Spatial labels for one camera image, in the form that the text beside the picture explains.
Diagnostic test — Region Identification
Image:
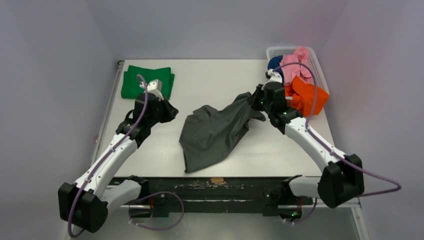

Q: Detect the dark grey t-shirt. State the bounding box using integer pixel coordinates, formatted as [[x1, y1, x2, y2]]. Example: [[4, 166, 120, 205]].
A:
[[179, 92, 266, 174]]

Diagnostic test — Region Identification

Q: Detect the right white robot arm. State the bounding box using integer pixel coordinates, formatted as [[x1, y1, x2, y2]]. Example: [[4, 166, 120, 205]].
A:
[[248, 81, 365, 209]]

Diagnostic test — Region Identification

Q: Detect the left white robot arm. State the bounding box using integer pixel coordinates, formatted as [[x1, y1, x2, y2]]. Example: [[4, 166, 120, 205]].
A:
[[58, 92, 179, 238]]

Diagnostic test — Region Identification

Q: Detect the orange t-shirt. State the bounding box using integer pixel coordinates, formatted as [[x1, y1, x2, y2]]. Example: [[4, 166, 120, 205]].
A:
[[284, 76, 329, 117]]

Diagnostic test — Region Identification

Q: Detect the folded green t-shirt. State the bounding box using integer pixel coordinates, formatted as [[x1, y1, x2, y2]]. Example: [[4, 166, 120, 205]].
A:
[[120, 64, 175, 101]]

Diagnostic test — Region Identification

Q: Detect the navy blue t-shirt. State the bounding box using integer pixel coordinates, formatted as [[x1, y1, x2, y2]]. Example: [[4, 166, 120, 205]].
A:
[[267, 55, 284, 70]]

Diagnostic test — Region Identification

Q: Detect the pink t-shirt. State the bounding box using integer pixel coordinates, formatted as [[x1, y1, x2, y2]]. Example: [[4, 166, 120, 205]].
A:
[[279, 46, 313, 86]]

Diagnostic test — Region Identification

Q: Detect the white plastic basket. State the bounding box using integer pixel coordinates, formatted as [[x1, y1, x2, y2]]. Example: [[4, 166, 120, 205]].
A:
[[265, 45, 330, 94]]

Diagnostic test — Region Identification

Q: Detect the brown tape piece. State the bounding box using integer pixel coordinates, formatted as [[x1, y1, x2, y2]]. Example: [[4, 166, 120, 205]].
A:
[[210, 177, 225, 185]]

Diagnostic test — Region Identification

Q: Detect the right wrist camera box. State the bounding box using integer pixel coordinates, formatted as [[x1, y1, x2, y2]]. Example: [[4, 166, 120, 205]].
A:
[[265, 69, 284, 86]]

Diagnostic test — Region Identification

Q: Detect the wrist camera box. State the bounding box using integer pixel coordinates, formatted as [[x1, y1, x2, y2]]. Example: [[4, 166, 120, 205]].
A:
[[265, 69, 284, 86], [138, 79, 164, 100]]

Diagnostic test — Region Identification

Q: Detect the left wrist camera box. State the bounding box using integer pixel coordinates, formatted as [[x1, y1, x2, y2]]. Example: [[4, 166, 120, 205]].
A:
[[138, 79, 164, 100]]

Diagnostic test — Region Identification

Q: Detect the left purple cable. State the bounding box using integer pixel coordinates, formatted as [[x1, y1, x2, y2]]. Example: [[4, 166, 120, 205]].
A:
[[67, 73, 185, 239]]

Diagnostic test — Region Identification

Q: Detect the aluminium table rail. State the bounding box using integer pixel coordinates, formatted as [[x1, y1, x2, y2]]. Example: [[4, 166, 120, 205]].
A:
[[90, 60, 125, 166]]

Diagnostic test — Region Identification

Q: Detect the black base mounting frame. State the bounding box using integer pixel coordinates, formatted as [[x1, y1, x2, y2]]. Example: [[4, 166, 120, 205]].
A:
[[124, 177, 314, 219]]

